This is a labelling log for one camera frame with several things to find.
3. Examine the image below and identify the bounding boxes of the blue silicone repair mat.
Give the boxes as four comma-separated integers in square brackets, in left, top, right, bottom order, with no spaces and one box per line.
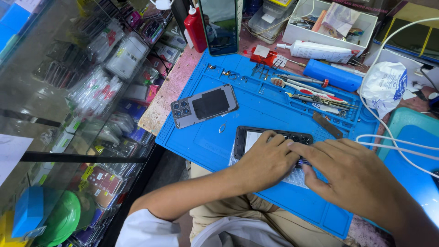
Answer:
[155,50,380,239]

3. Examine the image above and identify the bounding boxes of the upright teal smartphone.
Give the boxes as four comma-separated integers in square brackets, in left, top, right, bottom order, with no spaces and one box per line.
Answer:
[199,0,239,57]

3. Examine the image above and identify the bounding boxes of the white and red toothbrush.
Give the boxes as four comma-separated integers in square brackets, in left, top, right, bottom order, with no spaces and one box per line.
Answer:
[270,78,348,104]

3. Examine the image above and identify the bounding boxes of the person's left hand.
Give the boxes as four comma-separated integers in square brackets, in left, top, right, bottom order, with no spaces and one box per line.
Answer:
[233,130,301,197]

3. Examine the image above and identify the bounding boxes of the grey phone back cover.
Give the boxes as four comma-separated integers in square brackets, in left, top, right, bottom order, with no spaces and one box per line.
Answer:
[170,84,239,130]

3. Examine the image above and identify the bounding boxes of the teal plastic stool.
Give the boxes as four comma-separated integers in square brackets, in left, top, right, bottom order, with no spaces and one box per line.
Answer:
[363,107,439,234]

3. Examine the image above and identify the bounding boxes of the person's right hand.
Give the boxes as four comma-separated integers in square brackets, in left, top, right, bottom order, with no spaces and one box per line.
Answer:
[287,138,409,224]

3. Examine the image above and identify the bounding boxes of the white glue tube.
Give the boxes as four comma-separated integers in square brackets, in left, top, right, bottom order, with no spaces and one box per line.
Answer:
[276,40,361,64]

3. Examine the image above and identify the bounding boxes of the person's white shirt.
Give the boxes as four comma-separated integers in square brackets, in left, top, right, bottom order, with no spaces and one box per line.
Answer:
[115,209,295,247]

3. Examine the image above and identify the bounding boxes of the brown metal pry blade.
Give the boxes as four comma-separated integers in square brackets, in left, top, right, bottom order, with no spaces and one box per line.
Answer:
[312,111,344,140]

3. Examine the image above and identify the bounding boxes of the red bottle with white cap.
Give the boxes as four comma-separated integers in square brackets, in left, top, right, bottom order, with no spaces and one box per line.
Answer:
[184,5,208,54]

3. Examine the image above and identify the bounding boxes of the person's beige trousers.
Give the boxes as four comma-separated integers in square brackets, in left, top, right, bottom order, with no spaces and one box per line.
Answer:
[189,162,347,247]

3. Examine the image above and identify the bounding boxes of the screwdriver with red cap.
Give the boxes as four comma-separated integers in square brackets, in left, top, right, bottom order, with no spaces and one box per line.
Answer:
[273,73,330,88]

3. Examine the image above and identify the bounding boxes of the metal tweezers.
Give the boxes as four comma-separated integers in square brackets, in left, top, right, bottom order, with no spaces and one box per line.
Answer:
[286,93,359,111]

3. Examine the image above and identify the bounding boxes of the clear bubble wrap sheet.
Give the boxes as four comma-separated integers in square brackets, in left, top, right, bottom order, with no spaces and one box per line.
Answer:
[228,143,310,190]

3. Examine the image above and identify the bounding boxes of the clear plastic containers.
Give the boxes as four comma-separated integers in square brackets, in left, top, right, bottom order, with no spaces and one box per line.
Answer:
[248,0,296,44]

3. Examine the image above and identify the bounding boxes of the white plastic bag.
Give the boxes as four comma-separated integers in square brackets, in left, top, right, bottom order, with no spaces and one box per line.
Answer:
[360,62,409,119]

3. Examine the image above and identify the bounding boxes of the small metal shield frames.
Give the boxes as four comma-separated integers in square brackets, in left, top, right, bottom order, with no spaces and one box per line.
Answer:
[251,62,272,81]

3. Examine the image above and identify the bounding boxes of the glass display case with accessories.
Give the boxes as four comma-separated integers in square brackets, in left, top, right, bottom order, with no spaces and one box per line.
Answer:
[0,0,187,247]

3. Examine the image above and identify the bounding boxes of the black smartphone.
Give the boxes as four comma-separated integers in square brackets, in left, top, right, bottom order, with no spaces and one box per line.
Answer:
[234,126,314,169]

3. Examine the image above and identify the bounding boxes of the red packet with white paper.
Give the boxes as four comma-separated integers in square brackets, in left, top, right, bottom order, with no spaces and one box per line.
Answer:
[250,45,279,67]

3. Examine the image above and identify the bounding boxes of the black tablet with yellow tape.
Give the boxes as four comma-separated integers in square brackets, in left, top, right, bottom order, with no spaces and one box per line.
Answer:
[373,15,439,64]

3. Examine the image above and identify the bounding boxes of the white cable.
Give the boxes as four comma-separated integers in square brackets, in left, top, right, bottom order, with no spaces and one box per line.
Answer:
[355,17,439,179]

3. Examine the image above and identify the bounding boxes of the white box of parts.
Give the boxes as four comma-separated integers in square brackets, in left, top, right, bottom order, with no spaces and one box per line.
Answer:
[282,0,378,54]

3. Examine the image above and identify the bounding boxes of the blue cylinder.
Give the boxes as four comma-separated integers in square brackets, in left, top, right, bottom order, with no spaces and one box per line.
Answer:
[303,59,363,92]

